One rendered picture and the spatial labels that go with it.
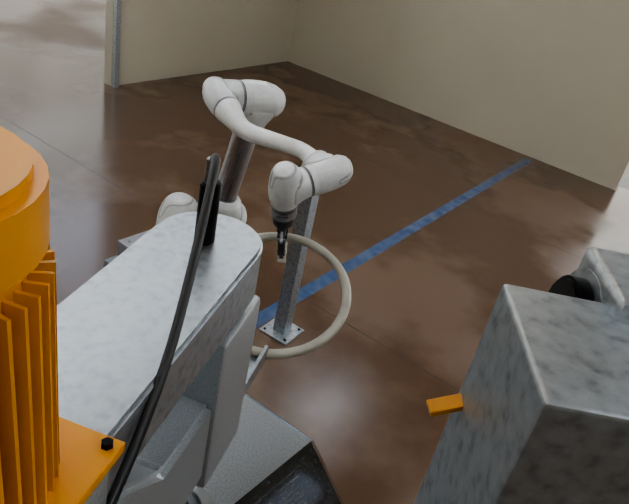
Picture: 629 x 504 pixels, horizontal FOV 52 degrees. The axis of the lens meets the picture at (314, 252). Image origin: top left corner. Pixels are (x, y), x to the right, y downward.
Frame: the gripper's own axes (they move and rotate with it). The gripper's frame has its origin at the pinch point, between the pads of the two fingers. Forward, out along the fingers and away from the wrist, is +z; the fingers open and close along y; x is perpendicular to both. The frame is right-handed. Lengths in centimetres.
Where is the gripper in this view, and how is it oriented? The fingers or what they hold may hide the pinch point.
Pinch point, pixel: (282, 251)
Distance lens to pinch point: 228.9
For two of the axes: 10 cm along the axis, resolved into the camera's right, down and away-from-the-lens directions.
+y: -0.8, 7.8, -6.2
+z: -0.6, 6.2, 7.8
